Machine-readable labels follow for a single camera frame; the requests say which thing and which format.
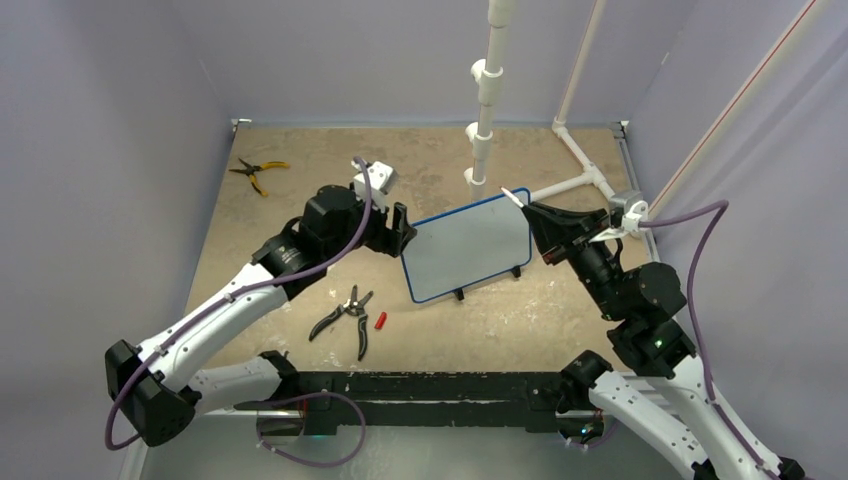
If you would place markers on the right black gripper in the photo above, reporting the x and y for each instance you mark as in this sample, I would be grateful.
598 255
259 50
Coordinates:
552 225

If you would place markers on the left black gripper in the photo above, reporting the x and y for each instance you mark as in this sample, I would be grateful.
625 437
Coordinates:
390 240

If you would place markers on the white red marker pen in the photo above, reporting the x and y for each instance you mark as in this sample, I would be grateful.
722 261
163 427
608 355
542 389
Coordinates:
512 197

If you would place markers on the blue framed whiteboard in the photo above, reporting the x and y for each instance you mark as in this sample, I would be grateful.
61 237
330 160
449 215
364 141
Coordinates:
463 247

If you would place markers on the red marker cap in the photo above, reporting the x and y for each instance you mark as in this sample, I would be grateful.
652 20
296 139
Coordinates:
380 322

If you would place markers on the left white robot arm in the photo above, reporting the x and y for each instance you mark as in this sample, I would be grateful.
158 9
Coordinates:
160 385

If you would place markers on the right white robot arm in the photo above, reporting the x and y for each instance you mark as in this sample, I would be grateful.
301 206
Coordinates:
700 435

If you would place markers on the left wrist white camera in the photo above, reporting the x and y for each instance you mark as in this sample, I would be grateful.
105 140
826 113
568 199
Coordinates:
376 178

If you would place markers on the wrist white camera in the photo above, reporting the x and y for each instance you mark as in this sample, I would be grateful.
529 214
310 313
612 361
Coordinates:
376 178
627 210

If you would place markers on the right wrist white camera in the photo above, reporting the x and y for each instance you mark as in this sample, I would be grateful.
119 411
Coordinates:
627 210

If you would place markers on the black handled wire stripper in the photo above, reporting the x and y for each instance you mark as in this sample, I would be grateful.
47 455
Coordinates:
354 307

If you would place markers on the white PVC pipe frame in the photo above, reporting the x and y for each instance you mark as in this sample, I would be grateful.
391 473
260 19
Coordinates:
535 57

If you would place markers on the yellow handled pliers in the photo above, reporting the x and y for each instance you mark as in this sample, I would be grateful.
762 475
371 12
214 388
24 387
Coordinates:
251 171

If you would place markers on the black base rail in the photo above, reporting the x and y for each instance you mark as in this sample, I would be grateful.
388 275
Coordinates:
538 402

